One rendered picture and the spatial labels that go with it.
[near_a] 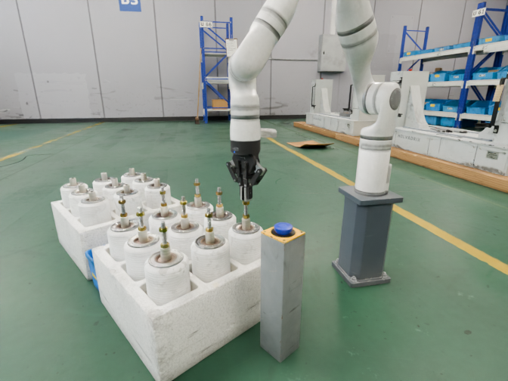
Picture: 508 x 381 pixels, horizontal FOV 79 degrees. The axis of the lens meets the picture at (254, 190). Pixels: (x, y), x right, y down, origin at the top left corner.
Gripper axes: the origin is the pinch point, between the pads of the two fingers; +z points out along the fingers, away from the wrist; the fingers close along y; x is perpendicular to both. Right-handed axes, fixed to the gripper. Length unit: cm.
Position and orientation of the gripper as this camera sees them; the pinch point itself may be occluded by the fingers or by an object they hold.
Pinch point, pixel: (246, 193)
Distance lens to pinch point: 80.2
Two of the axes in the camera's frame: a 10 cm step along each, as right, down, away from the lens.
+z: 0.0, 9.5, 3.1
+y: 7.2, 2.1, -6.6
